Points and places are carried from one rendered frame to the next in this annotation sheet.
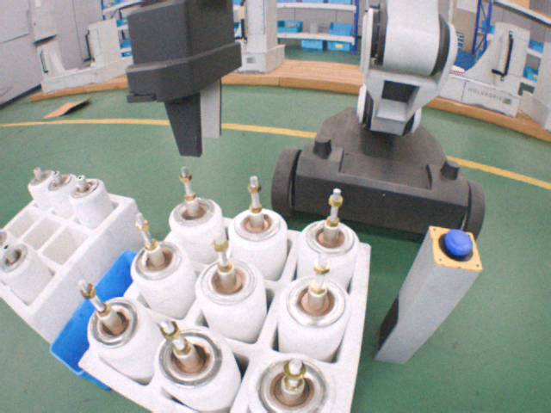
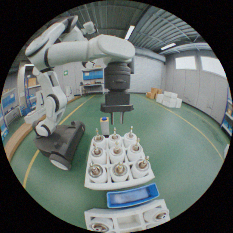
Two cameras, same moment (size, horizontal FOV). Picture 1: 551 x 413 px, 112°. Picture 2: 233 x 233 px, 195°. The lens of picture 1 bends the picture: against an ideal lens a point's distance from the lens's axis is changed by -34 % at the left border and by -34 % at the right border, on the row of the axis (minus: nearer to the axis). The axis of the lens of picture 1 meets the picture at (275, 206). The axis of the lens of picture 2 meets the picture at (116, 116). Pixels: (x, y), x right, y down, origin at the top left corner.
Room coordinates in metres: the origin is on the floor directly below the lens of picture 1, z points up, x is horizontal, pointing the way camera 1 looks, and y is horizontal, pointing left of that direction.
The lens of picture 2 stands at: (0.32, 0.29, 0.60)
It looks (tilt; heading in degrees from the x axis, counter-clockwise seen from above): 26 degrees down; 246
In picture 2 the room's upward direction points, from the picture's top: straight up
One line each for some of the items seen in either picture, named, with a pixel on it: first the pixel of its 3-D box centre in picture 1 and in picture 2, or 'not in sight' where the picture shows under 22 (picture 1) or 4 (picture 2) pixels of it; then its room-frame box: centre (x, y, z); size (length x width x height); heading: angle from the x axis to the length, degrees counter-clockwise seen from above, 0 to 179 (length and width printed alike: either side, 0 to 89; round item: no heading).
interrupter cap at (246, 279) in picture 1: (228, 280); (117, 150); (0.22, 0.06, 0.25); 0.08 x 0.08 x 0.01
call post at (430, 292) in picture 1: (416, 311); (105, 132); (0.21, -0.23, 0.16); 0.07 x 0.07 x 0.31; 73
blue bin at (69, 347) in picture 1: (114, 320); (132, 196); (0.24, 0.35, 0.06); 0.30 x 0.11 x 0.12; 162
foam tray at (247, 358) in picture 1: (241, 333); (116, 162); (0.22, 0.06, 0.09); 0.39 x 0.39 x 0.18; 73
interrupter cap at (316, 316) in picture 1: (315, 301); (114, 137); (0.19, -0.05, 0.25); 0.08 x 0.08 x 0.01
